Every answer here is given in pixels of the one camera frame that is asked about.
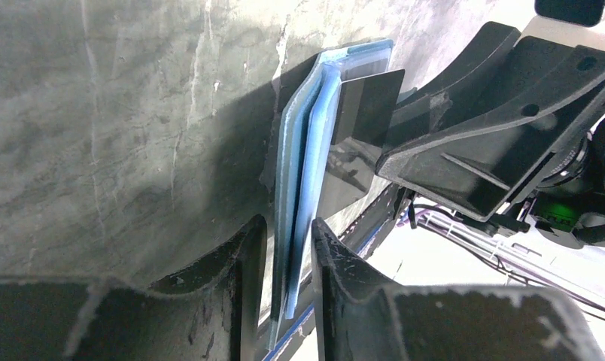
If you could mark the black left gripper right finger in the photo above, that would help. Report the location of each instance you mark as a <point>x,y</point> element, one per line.
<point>361,314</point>

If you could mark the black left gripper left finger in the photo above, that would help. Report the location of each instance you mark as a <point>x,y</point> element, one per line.
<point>209,310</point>

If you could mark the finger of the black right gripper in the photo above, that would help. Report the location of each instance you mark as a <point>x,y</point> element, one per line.
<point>459,84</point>
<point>502,146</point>

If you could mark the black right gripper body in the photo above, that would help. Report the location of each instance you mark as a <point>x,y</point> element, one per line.
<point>568,207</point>

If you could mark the blue leather card holder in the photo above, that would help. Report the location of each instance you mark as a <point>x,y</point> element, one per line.
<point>305,132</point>

